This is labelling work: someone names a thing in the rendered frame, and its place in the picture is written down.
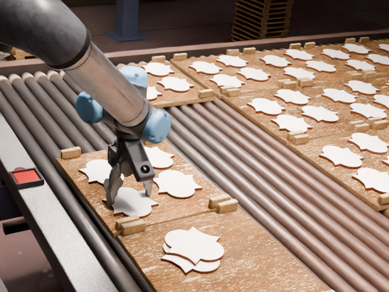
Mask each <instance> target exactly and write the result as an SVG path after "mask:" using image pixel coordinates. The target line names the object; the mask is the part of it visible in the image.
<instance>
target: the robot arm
mask: <svg viewBox="0 0 389 292"><path fill-rule="evenodd" d="M13 47H15V48H18V49H20V50H22V51H25V52H27V53H29V54H31V55H33V56H35V57H37V58H39V59H41V60H42V61H44V62H45V63H46V64H47V65H48V66H49V67H50V68H52V69H54V70H62V71H63V72H64V73H66V74H67V75H68V76H69V77H70V78H71V79H72V80H73V81H74V82H75V83H77V84H78V85H79V86H80V87H81V88H82V89H83V90H84V91H85V92H82V93H81V94H79V95H78V97H77V99H76V111H77V113H78V115H79V117H80V118H81V120H82V121H84V122H86V123H89V124H92V123H98V122H100V121H104V122H106V123H108V124H110V125H112V126H114V127H115V134H116V135H117V140H115V141H116V142H115V141H114V144H109V145H108V163H109V165H110V166H111V168H112V169H111V171H110V174H109V178H106V179H105V180H104V188H105V190H106V192H107V205H108V207H111V205H113V204H114V202H115V198H116V196H117V195H118V190H119V188H120V187H121V186H122V185H123V180H122V178H121V175H122V174H123V175H125V176H126V177H128V176H129V175H131V174H133V175H134V177H135V179H136V182H138V183H139V182H143V187H144V188H145V193H146V196H147V197H149V198H150V196H151V193H152V187H153V178H154V177H155V175H156V174H155V171H154V169H153V167H152V165H151V162H150V160H149V158H148V155H147V153H146V151H145V148H144V146H143V144H142V141H147V142H149V143H152V144H158V143H160V142H162V141H163V140H164V139H165V138H166V137H167V135H168V133H169V131H170V127H171V118H170V116H169V114H168V113H166V112H164V111H162V110H161V109H160V108H158V109H157V108H155V107H154V106H152V105H151V104H150V103H149V101H148V100H147V99H146V98H147V88H148V75H147V73H146V71H145V70H143V69H142V68H139V67H133V66H126V67H121V68H119V69H117V68H116V67H115V66H114V65H113V63H112V62H111V61H110V60H109V59H108V58H107V57H106V56H105V55H104V54H103V52H102V51H100V49H99V48H98V47H96V45H95V44H94V43H93V42H92V41H91V34H90V31H89V30H88V28H87V27H86V26H85V25H84V24H83V23H82V22H81V21H80V20H79V19H78V18H77V16H76V15H75V14H74V13H73V12H72V11H71V10H70V9H69V8H68V7H67V6H66V5H65V4H64V3H63V2H62V1H61V0H0V59H2V58H5V57H7V56H9V55H10V53H11V51H12V48H13ZM141 139H142V141H141ZM114 145H116V146H114ZM109 152H110V153H109Z"/></svg>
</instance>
